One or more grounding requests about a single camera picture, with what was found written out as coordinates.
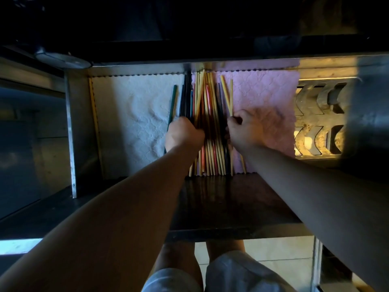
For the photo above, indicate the person's left hand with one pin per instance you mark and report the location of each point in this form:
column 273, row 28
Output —
column 182, row 135

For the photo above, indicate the person's right hand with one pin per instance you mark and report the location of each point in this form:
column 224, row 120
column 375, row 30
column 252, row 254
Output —
column 247, row 132

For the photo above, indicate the person's right fingers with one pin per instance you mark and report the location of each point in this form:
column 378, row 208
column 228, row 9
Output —
column 235, row 127

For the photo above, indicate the person's left fingers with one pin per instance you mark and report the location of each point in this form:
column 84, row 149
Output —
column 190, row 124

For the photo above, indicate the pile of coloured chopsticks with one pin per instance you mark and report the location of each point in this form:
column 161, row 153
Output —
column 209, row 103

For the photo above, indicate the yellow wooden chopstick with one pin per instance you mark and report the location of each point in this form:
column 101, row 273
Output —
column 225, row 94

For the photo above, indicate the person's right forearm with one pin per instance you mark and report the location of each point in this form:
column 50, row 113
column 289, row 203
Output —
column 319, row 197

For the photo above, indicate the person's left forearm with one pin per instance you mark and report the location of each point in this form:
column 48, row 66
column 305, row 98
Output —
column 106, row 228

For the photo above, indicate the dark green chopstick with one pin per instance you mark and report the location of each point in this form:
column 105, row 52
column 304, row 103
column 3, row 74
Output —
column 172, row 107

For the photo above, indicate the pink textured cloth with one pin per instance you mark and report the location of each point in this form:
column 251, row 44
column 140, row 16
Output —
column 267, row 100

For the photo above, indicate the white textured cloth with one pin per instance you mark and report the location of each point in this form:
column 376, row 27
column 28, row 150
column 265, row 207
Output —
column 133, row 121

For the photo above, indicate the perforated metal panel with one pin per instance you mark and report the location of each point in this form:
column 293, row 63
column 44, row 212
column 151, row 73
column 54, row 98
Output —
column 322, row 118

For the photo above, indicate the person's right leg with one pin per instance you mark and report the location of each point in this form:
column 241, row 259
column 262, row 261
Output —
column 225, row 248

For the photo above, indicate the person's leg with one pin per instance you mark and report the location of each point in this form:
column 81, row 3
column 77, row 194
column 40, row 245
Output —
column 225, row 248
column 179, row 260

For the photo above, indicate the person's left leg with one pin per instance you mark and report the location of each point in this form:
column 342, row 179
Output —
column 179, row 260

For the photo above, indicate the round metal lid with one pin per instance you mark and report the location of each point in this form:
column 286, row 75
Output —
column 60, row 60

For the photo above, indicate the grey shorts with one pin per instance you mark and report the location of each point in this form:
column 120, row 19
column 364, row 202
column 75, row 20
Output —
column 225, row 275

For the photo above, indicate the steel table leg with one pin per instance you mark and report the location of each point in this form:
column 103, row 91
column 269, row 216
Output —
column 316, row 264

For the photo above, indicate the steel shelf rail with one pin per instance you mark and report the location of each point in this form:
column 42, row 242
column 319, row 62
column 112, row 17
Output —
column 194, row 66

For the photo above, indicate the steel upright post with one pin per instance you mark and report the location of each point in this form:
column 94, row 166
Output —
column 71, row 133

